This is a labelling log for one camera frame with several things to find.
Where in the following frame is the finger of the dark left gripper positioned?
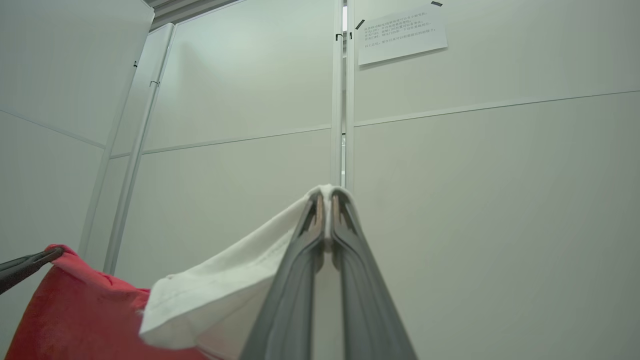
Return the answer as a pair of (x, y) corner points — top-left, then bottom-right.
(0, 260), (52, 296)
(0, 247), (65, 275)

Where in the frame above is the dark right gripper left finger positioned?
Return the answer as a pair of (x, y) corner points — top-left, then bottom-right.
(240, 192), (326, 360)

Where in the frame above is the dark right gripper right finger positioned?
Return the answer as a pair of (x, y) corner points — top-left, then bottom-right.
(330, 189), (419, 360)

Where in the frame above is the red and white basketball jersey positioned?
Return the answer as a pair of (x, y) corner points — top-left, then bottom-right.
(4, 184), (357, 360)

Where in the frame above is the white printed paper notice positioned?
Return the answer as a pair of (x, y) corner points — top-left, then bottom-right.
(357, 4), (449, 67)

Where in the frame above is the white partition post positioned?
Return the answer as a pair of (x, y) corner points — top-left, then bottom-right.
(79, 22), (177, 277)
(330, 0), (357, 194)

